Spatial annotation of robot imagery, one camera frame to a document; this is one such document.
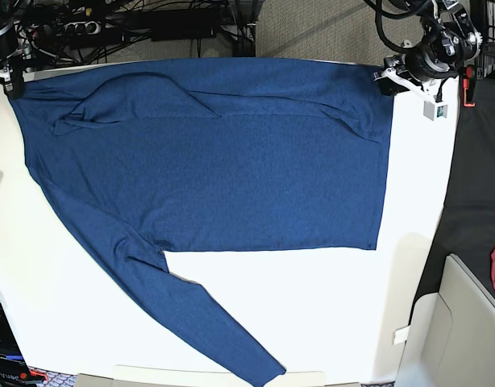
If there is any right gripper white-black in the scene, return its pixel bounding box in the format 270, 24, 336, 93
0, 35, 26, 99

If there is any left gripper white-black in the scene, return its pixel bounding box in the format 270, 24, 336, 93
373, 40, 458, 120

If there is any blue long-sleeve shirt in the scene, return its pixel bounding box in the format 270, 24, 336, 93
11, 57, 393, 386

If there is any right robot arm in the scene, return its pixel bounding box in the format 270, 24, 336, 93
0, 1, 372, 101

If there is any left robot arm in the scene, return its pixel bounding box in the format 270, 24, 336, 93
366, 1, 483, 121

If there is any red clamp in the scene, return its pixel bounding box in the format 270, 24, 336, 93
463, 64, 477, 107

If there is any black power supply box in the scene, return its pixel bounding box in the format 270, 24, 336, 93
150, 8, 221, 41

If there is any beige plastic bin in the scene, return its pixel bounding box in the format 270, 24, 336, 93
395, 254, 495, 387

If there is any black box with label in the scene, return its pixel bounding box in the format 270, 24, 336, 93
0, 302, 27, 386

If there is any cardboard box edge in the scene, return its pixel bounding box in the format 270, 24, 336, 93
74, 373, 114, 387

